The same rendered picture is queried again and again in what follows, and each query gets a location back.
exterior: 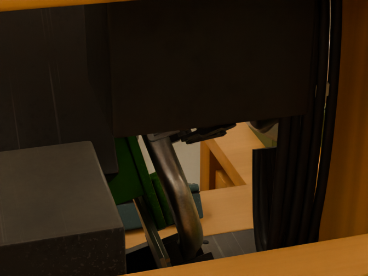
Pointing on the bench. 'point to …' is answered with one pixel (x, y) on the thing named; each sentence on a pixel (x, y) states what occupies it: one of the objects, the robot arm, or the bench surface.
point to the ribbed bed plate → (151, 234)
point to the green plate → (134, 178)
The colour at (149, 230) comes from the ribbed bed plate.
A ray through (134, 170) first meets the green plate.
